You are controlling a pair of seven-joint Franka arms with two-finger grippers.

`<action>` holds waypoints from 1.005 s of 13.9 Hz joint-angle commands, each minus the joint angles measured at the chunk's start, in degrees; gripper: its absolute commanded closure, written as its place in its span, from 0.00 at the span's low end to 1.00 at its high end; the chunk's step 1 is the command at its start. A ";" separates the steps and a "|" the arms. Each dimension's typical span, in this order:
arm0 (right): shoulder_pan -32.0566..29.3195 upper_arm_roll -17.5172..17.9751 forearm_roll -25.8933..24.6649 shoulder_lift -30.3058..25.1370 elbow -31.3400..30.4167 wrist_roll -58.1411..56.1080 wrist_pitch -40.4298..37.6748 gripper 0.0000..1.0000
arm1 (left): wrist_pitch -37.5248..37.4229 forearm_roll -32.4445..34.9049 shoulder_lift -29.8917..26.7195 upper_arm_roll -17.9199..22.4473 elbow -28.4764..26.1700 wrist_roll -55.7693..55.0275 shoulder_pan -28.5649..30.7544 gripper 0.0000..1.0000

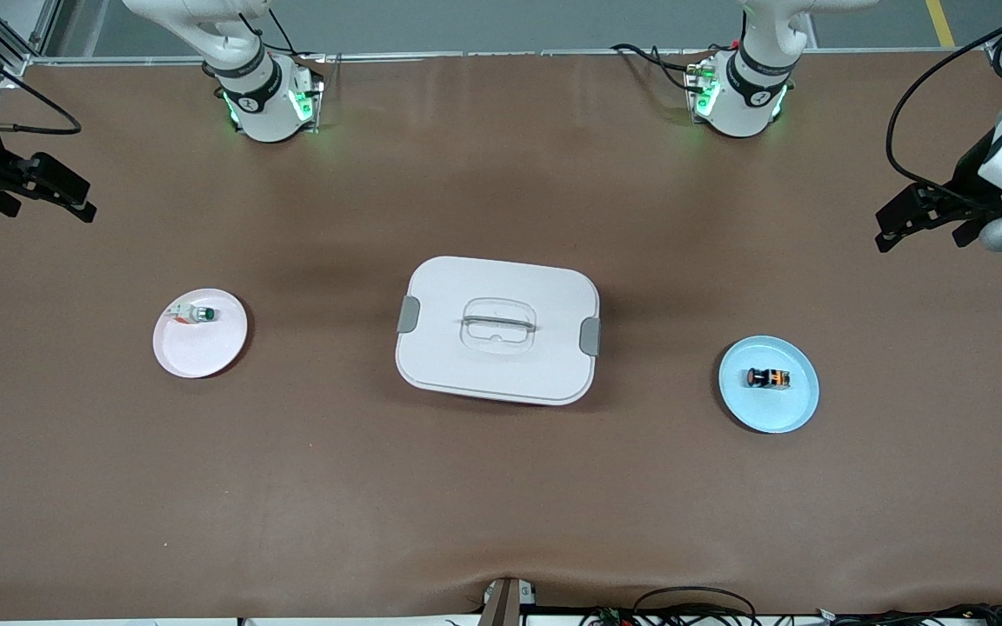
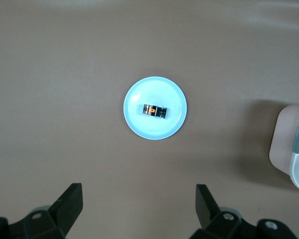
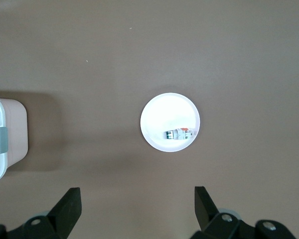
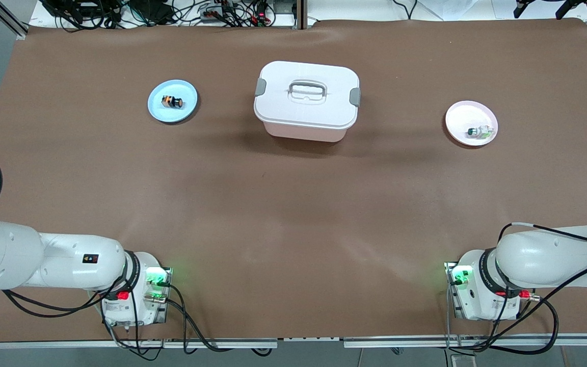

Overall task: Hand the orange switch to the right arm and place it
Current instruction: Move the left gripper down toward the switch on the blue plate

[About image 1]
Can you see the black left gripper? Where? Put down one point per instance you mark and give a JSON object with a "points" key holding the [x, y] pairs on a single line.
{"points": [[971, 170]]}

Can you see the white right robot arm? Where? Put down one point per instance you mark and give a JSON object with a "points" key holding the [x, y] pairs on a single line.
{"points": [[262, 104]]}

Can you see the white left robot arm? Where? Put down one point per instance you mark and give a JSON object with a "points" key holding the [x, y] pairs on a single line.
{"points": [[749, 100]]}

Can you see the small white green-capped bottle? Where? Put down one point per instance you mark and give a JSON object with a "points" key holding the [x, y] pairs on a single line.
{"points": [[197, 313]]}

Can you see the pink round plate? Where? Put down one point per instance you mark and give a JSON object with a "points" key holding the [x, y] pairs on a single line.
{"points": [[201, 348]]}

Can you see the light blue round plate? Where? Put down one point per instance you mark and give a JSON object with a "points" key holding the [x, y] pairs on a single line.
{"points": [[766, 409]]}

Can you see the grey box latch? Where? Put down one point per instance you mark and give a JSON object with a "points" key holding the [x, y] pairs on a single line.
{"points": [[408, 315], [591, 337]]}

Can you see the white lidded storage box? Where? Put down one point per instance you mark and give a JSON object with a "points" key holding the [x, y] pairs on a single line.
{"points": [[501, 374]]}

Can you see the brown camera mount bracket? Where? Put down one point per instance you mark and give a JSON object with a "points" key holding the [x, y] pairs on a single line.
{"points": [[505, 604]]}

